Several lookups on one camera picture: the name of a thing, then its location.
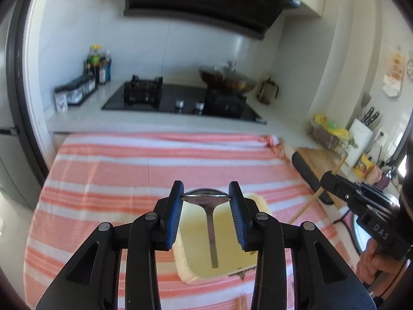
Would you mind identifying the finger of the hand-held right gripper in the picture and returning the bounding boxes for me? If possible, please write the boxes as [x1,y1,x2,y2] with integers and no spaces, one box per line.
[320,171,392,215]

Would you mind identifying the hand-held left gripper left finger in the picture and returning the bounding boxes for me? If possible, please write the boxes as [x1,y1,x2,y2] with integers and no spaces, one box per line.
[35,180,185,310]

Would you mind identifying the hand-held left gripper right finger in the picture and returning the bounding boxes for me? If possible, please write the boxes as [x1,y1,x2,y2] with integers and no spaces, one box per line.
[228,181,378,310]

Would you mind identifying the white ribbed utensil basket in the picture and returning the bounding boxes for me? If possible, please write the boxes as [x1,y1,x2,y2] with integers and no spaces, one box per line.
[172,193,272,285]

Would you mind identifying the metal spoon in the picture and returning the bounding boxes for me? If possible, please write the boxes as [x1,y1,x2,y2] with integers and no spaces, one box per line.
[181,187,232,269]

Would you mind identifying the wooden chopstick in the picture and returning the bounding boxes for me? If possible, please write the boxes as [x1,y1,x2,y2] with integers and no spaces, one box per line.
[288,153,349,225]

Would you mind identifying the person's right hand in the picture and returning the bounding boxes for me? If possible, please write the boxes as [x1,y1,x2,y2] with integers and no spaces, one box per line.
[356,241,402,286]

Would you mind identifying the wooden cutting board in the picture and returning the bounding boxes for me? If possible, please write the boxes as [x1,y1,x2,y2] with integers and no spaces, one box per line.
[296,147,352,208]

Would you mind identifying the yellow printed package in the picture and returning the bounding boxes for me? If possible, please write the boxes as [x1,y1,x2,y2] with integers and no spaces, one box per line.
[353,154,375,177]

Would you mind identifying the pink mat with black trim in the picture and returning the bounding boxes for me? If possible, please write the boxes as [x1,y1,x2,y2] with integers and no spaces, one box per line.
[333,206,367,256]

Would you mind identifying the white knife block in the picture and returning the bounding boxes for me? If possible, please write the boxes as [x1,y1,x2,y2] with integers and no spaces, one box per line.
[347,118,376,168]

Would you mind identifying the yellow plastic bag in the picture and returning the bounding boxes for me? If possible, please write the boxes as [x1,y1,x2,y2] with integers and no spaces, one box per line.
[314,114,351,139]

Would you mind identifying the pink white striped cloth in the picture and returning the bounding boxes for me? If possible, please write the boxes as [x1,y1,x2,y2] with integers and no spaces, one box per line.
[24,132,362,310]

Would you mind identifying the glass pitcher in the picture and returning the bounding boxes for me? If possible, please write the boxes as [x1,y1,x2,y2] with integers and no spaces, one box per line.
[257,77,279,105]

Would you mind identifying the black burner grate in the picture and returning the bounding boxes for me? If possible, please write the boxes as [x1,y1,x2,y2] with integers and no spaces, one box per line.
[204,89,248,117]
[123,75,163,104]

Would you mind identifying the black glass gas cooktop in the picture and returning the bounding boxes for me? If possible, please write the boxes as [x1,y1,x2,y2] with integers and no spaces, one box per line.
[101,82,268,125]

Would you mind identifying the dark frying pan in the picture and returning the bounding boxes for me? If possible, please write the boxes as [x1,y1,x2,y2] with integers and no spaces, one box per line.
[198,65,257,94]

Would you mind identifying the glass pan lid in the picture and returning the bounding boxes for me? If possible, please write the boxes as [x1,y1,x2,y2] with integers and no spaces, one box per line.
[200,60,249,79]

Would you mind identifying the small white printed box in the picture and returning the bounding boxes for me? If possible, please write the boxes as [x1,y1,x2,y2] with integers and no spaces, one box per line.
[55,92,69,113]

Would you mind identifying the dark sauce bottle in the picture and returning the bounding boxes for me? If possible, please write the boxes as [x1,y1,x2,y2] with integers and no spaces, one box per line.
[97,56,108,85]

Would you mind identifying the black range hood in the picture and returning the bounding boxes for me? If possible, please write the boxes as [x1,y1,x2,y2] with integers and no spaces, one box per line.
[123,0,301,41]

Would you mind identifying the wire dish rack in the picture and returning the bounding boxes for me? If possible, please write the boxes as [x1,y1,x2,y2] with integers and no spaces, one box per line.
[310,114,355,156]

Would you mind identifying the black handled knives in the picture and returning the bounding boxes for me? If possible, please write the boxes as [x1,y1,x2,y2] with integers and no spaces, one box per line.
[361,106,380,130]

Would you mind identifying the printed wall hanging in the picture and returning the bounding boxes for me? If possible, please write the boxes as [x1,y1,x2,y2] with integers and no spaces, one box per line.
[382,47,406,97]

